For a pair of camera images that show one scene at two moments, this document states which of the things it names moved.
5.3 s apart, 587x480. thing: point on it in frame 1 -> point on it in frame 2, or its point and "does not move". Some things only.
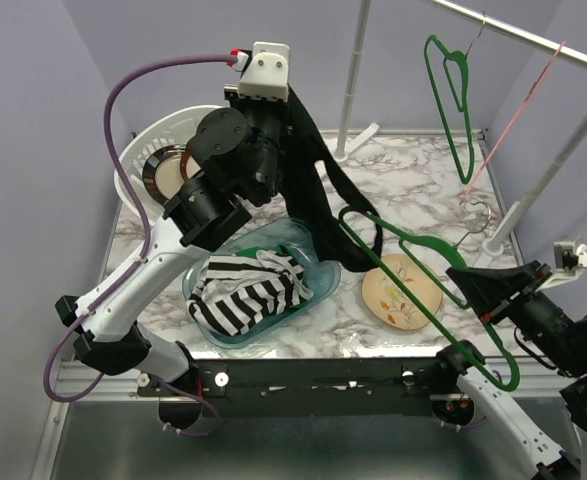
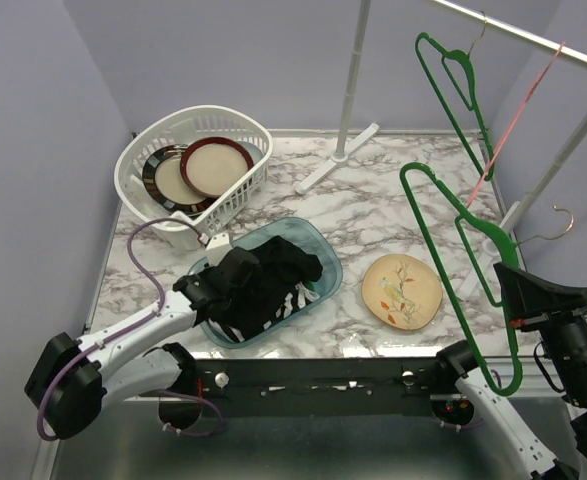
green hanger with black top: x=513 y=378 -> x=443 y=193
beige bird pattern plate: x=385 y=299 does not move
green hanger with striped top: x=462 y=61 -> x=461 y=68
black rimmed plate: x=161 y=172 does not move
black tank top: x=344 y=225 -> x=283 y=266
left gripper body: x=269 y=119 -> x=208 y=271
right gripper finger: x=488 y=309 -> x=530 y=323
